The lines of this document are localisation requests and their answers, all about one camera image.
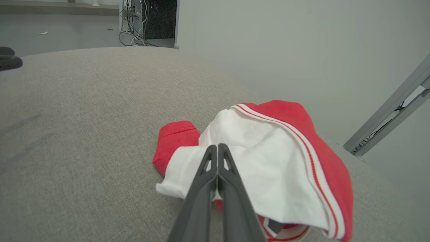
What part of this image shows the red white basketball jersey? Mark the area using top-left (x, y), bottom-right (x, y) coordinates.
top-left (153, 100), bottom-right (354, 242)

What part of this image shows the white cable bundle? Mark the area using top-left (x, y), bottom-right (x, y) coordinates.
top-left (119, 0), bottom-right (150, 47)

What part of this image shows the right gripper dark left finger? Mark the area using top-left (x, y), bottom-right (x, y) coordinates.
top-left (167, 145), bottom-right (218, 242)

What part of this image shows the long grey ledge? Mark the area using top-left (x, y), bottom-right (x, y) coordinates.
top-left (0, 0), bottom-right (120, 16)

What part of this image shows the black rounded object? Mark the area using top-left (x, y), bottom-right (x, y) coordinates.
top-left (0, 46), bottom-right (24, 71)

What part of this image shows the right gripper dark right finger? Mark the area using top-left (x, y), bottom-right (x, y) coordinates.
top-left (218, 144), bottom-right (268, 242)

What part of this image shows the black computer case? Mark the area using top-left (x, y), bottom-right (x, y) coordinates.
top-left (133, 0), bottom-right (178, 40)

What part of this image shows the grey metal partition post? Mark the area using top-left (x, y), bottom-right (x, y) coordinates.
top-left (343, 55), bottom-right (430, 157)

